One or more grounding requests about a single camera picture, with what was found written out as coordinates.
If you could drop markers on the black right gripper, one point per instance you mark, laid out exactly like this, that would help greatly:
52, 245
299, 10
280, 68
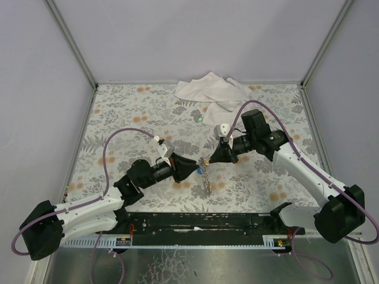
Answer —
229, 151

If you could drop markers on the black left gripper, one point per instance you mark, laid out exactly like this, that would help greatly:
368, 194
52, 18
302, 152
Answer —
176, 168

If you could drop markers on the white disc with keyrings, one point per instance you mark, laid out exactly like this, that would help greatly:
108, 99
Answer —
203, 164

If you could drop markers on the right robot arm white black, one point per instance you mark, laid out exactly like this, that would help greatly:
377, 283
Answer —
339, 207

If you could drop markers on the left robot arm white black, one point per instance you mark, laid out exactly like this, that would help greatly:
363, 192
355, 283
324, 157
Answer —
48, 226

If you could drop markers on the green tagged key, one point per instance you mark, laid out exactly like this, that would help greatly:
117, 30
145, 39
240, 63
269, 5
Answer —
200, 120

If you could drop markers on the white crumpled cloth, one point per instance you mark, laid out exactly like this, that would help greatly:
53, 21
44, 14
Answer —
224, 96

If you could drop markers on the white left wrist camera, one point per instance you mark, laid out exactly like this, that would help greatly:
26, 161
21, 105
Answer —
164, 148

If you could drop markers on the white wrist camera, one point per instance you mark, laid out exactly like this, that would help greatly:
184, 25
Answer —
221, 132
164, 148

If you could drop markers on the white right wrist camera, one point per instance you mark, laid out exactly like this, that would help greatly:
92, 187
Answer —
221, 132

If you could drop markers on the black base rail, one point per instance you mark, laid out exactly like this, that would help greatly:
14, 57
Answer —
199, 228

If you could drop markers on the white slotted cable duct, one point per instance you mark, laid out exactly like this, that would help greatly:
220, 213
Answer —
123, 243

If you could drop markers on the grey aluminium corner post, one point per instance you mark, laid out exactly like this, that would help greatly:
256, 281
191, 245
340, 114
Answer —
343, 12

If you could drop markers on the grey left corner post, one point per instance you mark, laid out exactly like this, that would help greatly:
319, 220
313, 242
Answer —
70, 41

